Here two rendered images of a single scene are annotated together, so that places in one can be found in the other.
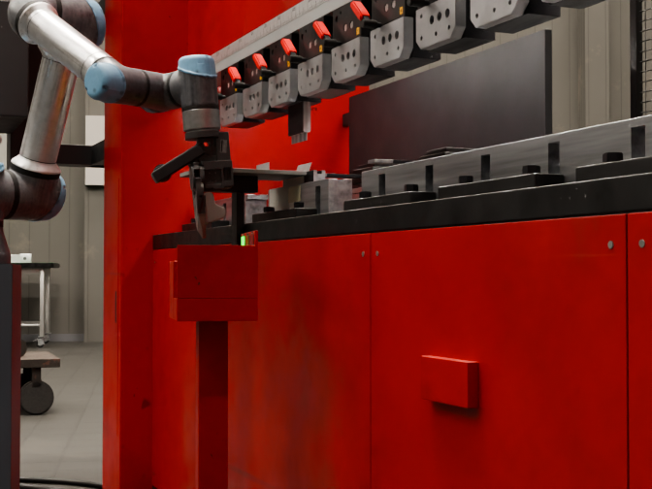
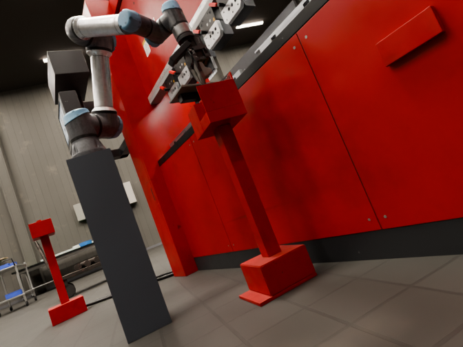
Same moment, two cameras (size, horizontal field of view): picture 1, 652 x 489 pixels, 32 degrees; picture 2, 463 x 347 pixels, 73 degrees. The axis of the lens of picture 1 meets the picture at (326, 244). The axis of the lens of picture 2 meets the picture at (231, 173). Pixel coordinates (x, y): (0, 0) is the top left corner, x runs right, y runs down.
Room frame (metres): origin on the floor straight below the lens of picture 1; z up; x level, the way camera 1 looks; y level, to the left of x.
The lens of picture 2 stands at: (1.10, 0.50, 0.35)
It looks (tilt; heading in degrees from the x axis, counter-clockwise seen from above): 6 degrees up; 349
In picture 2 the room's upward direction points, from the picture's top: 22 degrees counter-clockwise
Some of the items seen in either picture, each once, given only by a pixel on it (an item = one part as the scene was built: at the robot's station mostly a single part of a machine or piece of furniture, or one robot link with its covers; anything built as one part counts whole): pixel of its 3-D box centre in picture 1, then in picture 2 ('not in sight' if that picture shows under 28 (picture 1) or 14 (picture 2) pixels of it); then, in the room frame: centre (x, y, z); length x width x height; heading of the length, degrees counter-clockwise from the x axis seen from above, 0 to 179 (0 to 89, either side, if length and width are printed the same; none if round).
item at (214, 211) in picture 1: (211, 213); (204, 72); (2.24, 0.23, 0.87); 0.06 x 0.03 x 0.09; 102
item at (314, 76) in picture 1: (326, 58); (215, 28); (2.61, 0.00, 1.26); 0.15 x 0.09 x 0.17; 23
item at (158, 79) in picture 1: (158, 91); (155, 32); (2.30, 0.34, 1.13); 0.11 x 0.11 x 0.08; 49
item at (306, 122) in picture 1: (299, 123); (210, 69); (2.77, 0.07, 1.13); 0.10 x 0.02 x 0.10; 23
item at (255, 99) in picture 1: (267, 84); (187, 70); (2.98, 0.16, 1.26); 0.15 x 0.09 x 0.17; 23
